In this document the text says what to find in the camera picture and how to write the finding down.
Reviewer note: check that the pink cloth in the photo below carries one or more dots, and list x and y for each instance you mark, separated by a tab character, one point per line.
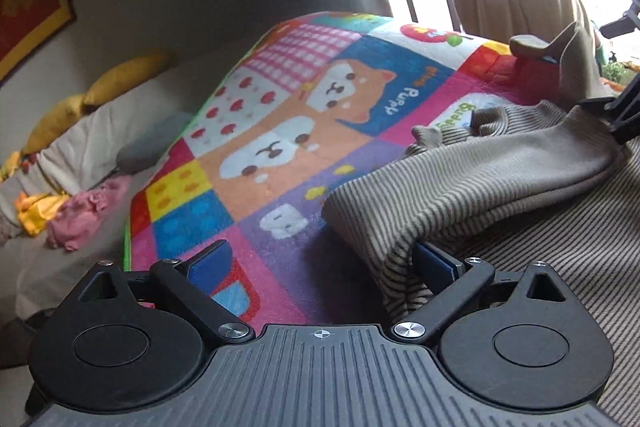
85	214

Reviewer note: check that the beige striped knit sweater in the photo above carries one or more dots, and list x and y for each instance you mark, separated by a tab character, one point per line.
500	187

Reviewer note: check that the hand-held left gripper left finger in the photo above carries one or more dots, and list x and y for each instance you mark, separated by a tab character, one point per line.
207	265

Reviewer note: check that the yellow pillow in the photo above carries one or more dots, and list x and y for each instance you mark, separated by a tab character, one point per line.
52	124
127	77

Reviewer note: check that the yellow cloth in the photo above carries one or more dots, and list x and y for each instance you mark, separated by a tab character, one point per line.
42	209

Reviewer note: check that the yellow plush toy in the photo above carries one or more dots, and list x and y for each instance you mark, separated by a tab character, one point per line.
15	164

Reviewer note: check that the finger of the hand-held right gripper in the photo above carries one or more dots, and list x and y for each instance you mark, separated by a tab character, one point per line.
620	112
623	24

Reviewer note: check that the grey cushion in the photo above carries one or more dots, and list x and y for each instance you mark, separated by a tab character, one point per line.
150	147

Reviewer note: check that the colourful cartoon play mat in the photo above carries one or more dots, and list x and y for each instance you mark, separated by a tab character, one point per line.
280	147

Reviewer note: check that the beige bed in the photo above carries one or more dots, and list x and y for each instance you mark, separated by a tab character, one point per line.
75	157

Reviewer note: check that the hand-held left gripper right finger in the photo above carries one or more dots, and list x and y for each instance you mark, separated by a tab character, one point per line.
438	270

